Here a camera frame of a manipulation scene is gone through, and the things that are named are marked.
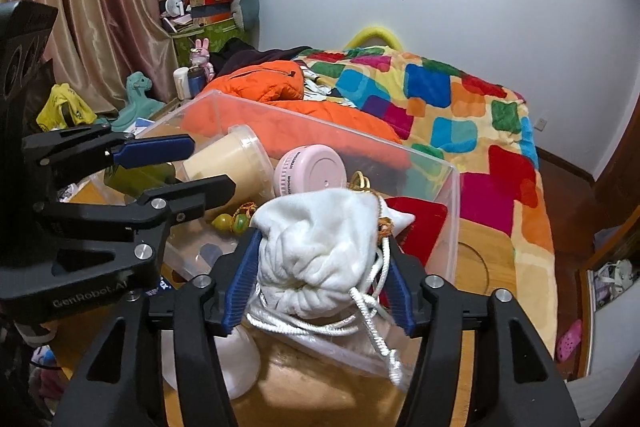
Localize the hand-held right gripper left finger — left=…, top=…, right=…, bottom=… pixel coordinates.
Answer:
left=52, top=229, right=266, bottom=427

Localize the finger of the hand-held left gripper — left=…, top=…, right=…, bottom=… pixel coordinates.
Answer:
left=22, top=124, right=196, bottom=180
left=34, top=174, right=236, bottom=235

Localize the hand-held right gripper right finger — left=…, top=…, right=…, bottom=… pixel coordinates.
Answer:
left=385, top=237, right=576, bottom=427

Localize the cream plastic tub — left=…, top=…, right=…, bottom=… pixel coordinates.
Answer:
left=181, top=125, right=275, bottom=208

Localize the gold ornament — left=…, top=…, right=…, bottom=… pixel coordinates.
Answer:
left=348, top=171, right=396, bottom=240

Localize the red case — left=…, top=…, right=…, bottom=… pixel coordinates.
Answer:
left=385, top=196, right=449, bottom=268

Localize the white drawstring pouch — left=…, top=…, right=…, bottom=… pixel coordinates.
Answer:
left=247, top=188, right=416, bottom=388

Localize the clear plastic storage box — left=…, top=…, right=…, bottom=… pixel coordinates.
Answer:
left=102, top=89, right=461, bottom=378

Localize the teal plush dinosaur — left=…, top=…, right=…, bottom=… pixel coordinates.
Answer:
left=97, top=71, right=166, bottom=132

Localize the white bottle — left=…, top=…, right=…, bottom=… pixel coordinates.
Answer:
left=172, top=67, right=190, bottom=100

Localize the white round container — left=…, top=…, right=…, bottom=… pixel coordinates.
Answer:
left=162, top=324, right=262, bottom=400

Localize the small blue card box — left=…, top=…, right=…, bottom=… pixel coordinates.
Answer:
left=142, top=274, right=178, bottom=303

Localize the blue tumbler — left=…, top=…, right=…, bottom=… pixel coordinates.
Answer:
left=186, top=67, right=208, bottom=98

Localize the wooden desk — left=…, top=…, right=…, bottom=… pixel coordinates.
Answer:
left=50, top=177, right=521, bottom=427

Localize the yellow plastic bag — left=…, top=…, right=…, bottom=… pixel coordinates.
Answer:
left=36, top=83, right=98, bottom=132

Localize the pink rabbit toy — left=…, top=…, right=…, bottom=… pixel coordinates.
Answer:
left=189, top=38, right=216, bottom=75

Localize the pink round case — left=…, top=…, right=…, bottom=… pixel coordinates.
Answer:
left=273, top=146, right=348, bottom=198

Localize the orange puffer jacket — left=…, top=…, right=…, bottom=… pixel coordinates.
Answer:
left=182, top=59, right=406, bottom=172

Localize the green storage box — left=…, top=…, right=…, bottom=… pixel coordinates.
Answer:
left=170, top=18, right=248, bottom=68

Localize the dark clothing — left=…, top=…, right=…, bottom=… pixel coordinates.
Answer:
left=215, top=39, right=313, bottom=78

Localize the pink clog shoe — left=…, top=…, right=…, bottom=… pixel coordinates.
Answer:
left=555, top=319, right=583, bottom=360

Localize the wooden wardrobe shelf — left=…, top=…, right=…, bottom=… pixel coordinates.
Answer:
left=575, top=232, right=640, bottom=380

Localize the colourful patchwork blanket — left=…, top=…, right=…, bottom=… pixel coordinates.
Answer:
left=292, top=47, right=558, bottom=358

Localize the white fabric bundle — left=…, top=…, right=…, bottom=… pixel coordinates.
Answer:
left=595, top=259, right=636, bottom=303

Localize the wooden door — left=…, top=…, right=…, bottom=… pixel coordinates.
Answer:
left=592, top=77, right=640, bottom=238

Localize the yellow foam ring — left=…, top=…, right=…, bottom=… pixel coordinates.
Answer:
left=345, top=26, right=403, bottom=52

